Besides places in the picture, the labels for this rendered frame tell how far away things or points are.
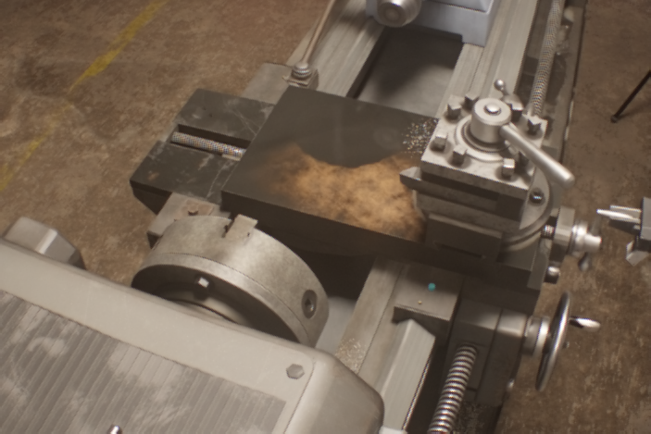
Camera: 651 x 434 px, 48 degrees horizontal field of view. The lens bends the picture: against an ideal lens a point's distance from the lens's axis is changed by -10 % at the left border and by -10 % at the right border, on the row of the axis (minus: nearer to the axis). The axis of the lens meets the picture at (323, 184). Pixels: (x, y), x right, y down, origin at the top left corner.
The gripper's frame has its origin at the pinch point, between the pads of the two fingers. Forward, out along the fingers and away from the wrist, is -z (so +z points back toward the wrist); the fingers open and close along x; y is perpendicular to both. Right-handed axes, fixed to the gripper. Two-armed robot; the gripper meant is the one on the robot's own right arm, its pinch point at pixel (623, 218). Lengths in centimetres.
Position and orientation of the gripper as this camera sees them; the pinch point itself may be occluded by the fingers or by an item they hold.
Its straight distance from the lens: 144.8
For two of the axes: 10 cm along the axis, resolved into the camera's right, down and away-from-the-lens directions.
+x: 3.5, -5.5, 7.6
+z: 9.4, 2.4, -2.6
